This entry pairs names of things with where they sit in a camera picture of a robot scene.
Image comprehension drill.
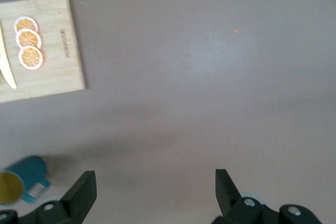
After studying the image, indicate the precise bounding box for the bamboo cutting board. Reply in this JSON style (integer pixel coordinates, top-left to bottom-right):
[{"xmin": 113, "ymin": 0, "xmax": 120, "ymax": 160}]
[{"xmin": 0, "ymin": 0, "xmax": 87, "ymax": 104}]

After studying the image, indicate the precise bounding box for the teal cup yellow inside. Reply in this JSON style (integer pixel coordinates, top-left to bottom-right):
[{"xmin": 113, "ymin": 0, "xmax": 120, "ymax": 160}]
[{"xmin": 0, "ymin": 155, "xmax": 50, "ymax": 206}]

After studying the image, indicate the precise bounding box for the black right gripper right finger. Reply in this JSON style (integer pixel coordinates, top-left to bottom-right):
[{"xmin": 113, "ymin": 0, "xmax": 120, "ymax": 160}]
[{"xmin": 211, "ymin": 168, "xmax": 323, "ymax": 224}]

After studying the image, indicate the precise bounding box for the toy orange slice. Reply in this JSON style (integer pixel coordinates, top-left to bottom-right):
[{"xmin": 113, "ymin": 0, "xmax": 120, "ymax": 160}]
[
  {"xmin": 18, "ymin": 45, "xmax": 45, "ymax": 70},
  {"xmin": 13, "ymin": 16, "xmax": 39, "ymax": 35},
  {"xmin": 15, "ymin": 28, "xmax": 43, "ymax": 50}
]

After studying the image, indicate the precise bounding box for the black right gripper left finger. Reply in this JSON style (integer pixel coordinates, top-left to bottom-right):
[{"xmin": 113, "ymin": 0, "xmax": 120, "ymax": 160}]
[{"xmin": 0, "ymin": 170, "xmax": 97, "ymax": 224}]

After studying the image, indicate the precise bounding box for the brown table cover mat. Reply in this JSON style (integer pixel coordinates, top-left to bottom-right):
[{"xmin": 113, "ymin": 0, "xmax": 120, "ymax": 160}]
[{"xmin": 0, "ymin": 0, "xmax": 336, "ymax": 224}]

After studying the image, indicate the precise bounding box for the yellow plastic knife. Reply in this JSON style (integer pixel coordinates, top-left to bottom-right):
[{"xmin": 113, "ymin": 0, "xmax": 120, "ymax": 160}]
[{"xmin": 0, "ymin": 20, "xmax": 17, "ymax": 90}]

